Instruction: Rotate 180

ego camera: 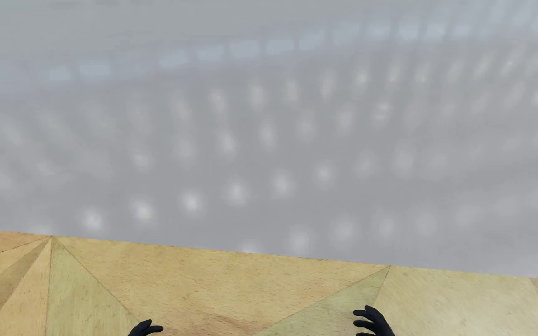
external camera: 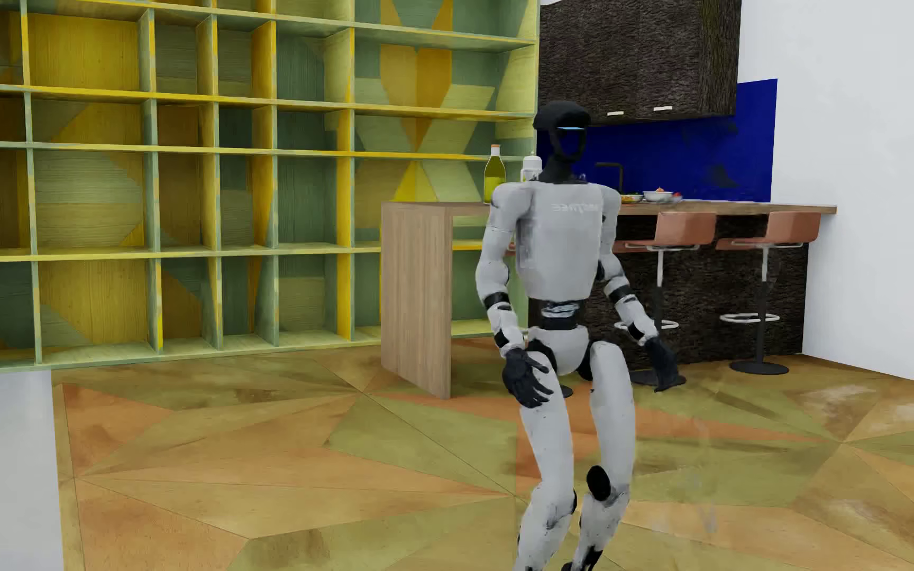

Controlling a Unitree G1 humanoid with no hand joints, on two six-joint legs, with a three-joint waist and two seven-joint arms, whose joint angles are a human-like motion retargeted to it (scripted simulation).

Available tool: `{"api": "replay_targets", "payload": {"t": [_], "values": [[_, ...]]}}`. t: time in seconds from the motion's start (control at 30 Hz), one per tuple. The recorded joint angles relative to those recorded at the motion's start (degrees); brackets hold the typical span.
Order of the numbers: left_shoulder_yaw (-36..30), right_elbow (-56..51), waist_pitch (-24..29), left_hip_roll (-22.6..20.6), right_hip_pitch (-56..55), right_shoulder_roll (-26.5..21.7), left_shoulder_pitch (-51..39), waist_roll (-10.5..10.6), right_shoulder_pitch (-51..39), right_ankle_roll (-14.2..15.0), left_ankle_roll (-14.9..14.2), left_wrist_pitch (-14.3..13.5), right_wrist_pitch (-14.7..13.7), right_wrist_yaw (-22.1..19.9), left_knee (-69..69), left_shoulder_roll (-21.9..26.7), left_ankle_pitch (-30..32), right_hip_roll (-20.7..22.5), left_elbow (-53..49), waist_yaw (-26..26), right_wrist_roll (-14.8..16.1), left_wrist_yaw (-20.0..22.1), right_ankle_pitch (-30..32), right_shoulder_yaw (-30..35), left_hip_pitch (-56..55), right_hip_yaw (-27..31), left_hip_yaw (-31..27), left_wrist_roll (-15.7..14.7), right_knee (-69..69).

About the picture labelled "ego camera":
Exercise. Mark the light wooden parquet platform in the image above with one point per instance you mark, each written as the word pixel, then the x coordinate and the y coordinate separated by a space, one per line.
pixel 259 294

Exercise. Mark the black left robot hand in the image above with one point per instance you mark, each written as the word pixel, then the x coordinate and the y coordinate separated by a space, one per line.
pixel 143 330

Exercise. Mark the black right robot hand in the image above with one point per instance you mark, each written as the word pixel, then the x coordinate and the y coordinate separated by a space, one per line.
pixel 377 325

